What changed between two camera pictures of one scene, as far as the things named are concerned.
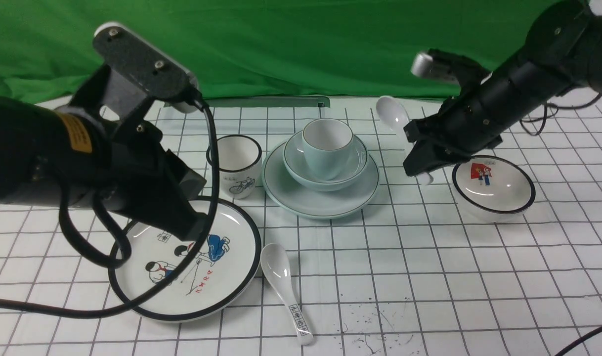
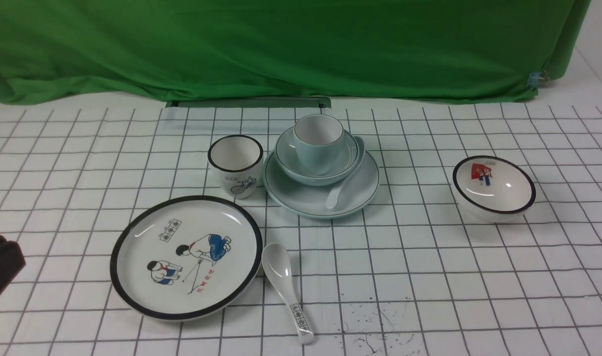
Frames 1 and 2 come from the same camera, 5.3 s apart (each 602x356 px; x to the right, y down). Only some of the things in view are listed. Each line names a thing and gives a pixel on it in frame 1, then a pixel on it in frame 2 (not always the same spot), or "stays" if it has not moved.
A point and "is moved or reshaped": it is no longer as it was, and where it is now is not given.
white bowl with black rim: [493, 189] stays
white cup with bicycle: [239, 159] stays
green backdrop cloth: [38, 49] stays
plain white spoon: [395, 113] → [332, 200]
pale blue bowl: [298, 172] is moved or reshaped
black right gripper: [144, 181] → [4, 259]
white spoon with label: [275, 264] stays
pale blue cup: [327, 143] is moved or reshaped
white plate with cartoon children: [219, 277] stays
